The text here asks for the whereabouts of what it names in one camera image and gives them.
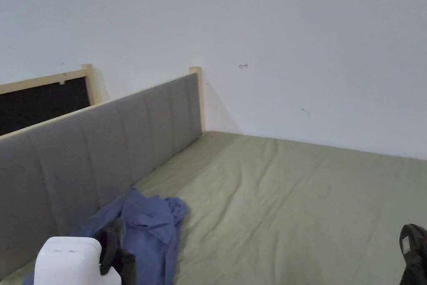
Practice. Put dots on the bed with pale green sheet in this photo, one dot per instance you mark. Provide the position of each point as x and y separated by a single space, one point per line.
283 198

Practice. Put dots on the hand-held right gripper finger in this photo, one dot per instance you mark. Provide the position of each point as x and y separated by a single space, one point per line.
417 265

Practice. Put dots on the blue shirt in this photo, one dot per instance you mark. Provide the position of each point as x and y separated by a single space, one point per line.
150 218

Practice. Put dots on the grey padded headboard, wooden frame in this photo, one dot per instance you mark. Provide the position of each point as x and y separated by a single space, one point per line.
83 158

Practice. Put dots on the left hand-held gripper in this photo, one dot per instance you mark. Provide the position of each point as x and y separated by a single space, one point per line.
66 261

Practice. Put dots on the wooden frame with black panel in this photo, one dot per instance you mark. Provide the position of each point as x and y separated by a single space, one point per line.
43 101

